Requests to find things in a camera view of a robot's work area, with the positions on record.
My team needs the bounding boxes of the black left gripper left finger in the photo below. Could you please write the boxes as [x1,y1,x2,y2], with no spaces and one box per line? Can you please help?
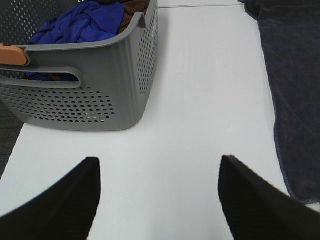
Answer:
[0,157,101,240]

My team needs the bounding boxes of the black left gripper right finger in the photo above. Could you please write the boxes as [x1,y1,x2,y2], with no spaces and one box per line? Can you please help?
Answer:
[217,155,320,240]

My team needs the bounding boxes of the dark navy towel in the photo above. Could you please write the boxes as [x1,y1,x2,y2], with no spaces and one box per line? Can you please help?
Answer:
[243,0,320,204]

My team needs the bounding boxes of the grey perforated laundry basket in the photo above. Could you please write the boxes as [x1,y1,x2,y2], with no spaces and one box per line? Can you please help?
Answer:
[0,0,159,131]

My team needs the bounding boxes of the blue cloth in basket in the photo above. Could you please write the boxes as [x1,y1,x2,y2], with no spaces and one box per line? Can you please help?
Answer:
[26,1,125,82]

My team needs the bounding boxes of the brown cloth in basket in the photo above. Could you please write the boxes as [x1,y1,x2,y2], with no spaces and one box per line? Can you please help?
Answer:
[96,0,149,34]

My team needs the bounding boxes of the orange basket handle grip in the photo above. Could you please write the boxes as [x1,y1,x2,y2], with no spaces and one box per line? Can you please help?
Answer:
[0,43,28,66]

